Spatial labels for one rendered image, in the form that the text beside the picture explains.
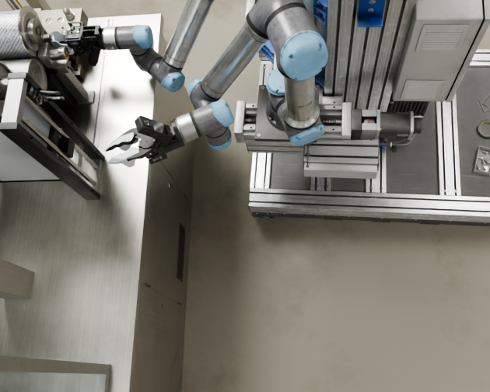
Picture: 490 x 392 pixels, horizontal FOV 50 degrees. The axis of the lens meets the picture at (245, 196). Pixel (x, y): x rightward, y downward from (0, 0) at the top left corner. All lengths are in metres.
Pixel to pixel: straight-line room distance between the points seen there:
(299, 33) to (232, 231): 1.51
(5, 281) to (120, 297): 0.34
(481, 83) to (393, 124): 0.90
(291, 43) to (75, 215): 0.96
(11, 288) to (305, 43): 1.12
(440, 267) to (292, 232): 0.71
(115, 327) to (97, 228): 0.33
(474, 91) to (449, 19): 1.14
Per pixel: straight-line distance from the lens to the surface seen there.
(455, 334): 2.61
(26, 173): 1.94
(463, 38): 1.74
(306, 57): 1.32
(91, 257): 1.81
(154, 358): 2.04
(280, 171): 2.50
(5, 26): 1.79
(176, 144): 1.52
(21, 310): 1.88
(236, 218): 2.67
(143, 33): 1.81
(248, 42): 1.47
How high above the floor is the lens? 2.53
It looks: 70 degrees down
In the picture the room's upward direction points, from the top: 20 degrees counter-clockwise
